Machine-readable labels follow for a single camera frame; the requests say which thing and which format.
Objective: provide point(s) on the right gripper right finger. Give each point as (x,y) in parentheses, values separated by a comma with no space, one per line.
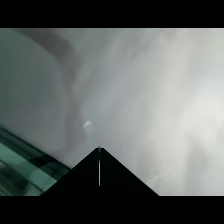
(118,180)

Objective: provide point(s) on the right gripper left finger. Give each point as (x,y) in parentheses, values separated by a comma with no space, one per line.
(85,180)

